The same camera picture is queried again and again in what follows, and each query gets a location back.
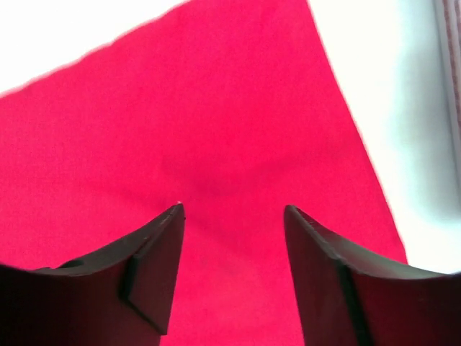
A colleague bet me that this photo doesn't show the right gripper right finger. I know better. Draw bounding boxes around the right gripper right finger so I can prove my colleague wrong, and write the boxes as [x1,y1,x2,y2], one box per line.
[284,205,460,345]

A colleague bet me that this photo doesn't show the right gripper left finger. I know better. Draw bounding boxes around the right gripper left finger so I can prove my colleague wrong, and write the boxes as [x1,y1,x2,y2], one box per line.
[1,204,185,345]

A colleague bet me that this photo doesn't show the bright red t shirt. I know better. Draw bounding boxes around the bright red t shirt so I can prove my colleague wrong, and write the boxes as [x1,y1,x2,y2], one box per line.
[1,1,406,345]

